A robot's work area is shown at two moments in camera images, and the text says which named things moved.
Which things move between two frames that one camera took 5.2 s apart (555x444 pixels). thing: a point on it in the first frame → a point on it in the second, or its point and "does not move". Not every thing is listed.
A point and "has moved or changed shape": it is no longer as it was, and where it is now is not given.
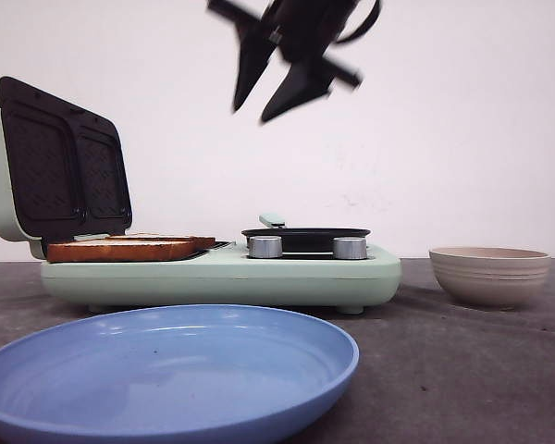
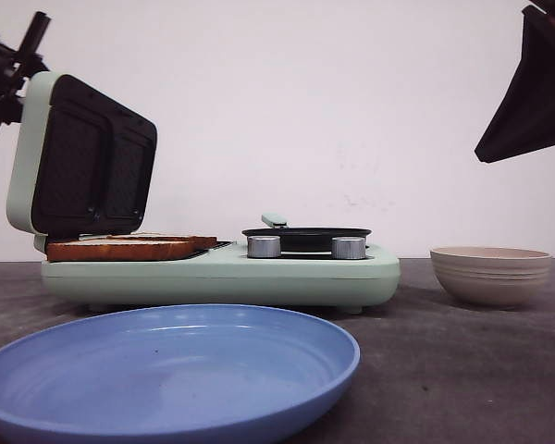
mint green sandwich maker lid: x=53 y=169 has moved or changed shape
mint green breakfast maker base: x=224 y=277 does not move
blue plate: x=166 y=374 does not move
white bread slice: x=104 y=251 does not move
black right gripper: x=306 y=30 → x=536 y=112
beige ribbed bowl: x=488 y=277 does not move
